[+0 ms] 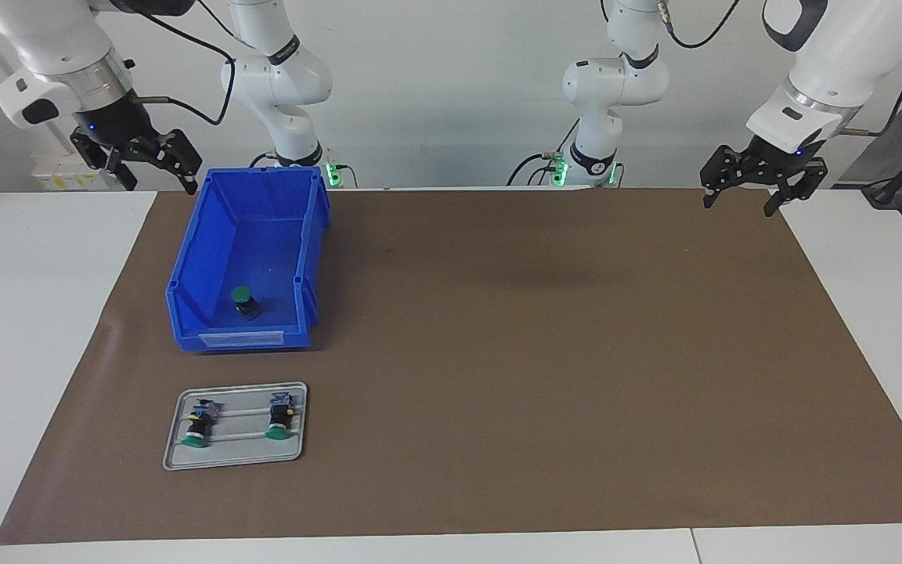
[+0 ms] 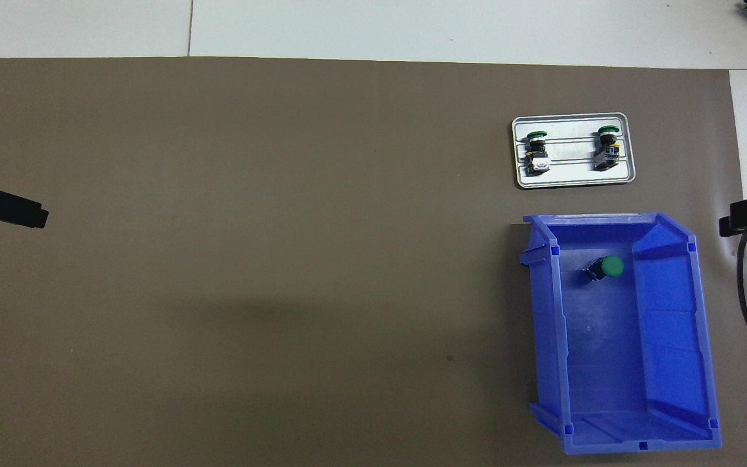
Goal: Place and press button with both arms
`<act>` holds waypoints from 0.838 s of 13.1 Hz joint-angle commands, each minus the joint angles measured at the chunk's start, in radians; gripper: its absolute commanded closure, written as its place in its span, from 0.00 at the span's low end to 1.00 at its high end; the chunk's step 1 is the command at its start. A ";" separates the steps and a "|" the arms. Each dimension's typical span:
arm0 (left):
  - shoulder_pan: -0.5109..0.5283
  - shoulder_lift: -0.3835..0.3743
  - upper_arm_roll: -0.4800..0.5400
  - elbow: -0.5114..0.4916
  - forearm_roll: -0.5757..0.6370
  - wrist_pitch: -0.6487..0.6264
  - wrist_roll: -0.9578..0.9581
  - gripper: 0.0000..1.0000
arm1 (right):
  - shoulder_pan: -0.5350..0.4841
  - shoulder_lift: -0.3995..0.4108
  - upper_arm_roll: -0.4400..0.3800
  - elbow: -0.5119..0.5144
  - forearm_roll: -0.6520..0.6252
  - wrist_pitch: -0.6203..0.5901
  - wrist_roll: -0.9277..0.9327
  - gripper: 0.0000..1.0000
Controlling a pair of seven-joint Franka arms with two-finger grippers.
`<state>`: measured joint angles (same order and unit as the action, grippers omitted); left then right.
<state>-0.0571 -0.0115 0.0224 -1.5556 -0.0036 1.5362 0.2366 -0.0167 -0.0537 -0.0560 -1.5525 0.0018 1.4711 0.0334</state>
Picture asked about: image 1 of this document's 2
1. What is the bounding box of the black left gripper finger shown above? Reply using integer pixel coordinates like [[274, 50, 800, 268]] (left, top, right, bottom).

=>
[[764, 159, 829, 218], [700, 145, 757, 210]]

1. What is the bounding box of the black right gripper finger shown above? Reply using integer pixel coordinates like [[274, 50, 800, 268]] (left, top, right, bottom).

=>
[[71, 133, 139, 191], [155, 129, 203, 195]]

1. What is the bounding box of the green push button switch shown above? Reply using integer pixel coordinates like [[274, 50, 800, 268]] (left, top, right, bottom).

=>
[[230, 286, 262, 320], [265, 392, 297, 440], [181, 398, 218, 449]]

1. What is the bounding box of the white power socket box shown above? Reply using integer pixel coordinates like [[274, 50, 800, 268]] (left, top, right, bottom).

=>
[[31, 151, 119, 191]]

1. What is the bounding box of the blue plastic storage bin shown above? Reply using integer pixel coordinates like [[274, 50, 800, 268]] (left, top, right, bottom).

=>
[[165, 166, 333, 353]]

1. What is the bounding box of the brown table mat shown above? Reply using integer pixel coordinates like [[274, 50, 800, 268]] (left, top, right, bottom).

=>
[[0, 186, 902, 546]]

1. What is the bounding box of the grey metal tray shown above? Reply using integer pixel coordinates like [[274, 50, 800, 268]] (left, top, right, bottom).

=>
[[162, 381, 309, 472]]

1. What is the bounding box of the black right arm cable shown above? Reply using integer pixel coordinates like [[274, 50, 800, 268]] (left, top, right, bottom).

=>
[[132, 0, 237, 126]]

